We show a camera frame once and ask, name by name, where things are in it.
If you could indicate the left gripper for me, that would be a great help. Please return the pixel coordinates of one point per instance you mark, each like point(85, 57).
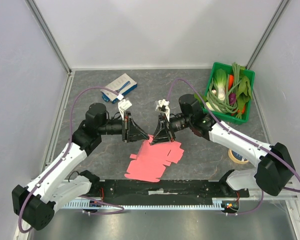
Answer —
point(129, 126)

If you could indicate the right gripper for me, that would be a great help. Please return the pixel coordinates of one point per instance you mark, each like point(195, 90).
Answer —
point(168, 128)

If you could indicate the pink paper box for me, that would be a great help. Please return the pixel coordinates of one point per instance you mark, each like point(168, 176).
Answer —
point(151, 161)

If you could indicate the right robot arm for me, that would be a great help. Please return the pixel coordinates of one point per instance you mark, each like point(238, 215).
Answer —
point(273, 166)

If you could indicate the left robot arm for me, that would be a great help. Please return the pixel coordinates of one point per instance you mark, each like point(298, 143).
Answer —
point(37, 202)

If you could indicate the blue razor box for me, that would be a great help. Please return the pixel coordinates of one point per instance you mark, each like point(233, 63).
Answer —
point(123, 85)

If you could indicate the toy green beans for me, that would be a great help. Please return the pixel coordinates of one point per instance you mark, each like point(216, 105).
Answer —
point(235, 69)

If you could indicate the masking tape roll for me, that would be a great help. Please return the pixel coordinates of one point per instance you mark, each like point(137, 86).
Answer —
point(237, 158)

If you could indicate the toy bok choy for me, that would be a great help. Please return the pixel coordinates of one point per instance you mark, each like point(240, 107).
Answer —
point(216, 93)

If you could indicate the toy carrot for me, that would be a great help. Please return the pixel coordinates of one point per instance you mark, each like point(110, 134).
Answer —
point(230, 81)

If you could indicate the toy spinach leaf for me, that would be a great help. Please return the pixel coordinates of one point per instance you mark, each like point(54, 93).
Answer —
point(243, 93)

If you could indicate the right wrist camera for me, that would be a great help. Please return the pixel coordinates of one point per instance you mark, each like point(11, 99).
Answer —
point(162, 106)

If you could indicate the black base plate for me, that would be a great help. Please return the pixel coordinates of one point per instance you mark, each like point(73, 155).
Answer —
point(163, 193)

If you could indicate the slotted cable duct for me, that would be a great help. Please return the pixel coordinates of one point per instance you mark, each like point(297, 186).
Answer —
point(85, 204)

